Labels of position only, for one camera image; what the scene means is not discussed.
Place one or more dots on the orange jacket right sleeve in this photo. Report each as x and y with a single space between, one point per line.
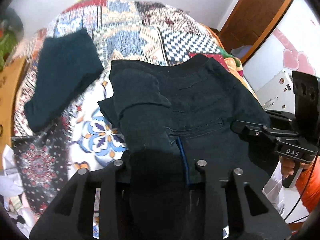
308 186

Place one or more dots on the brown wooden door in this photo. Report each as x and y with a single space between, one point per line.
247 22

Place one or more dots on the black pants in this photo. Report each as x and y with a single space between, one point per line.
197 101

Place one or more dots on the grey neck pillow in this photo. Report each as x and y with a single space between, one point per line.
12 22

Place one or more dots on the colourful patchwork bedspread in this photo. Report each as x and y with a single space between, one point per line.
77 166

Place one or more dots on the green patterned storage bag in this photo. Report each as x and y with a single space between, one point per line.
8 42

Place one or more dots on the wooden lap table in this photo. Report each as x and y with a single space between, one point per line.
10 82

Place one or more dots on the folded dark teal pants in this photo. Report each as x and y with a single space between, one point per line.
67 66

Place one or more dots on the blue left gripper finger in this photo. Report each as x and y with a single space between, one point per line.
184 161

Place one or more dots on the right hand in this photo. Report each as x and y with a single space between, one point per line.
288 166

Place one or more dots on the white cloth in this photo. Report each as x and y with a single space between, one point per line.
11 183

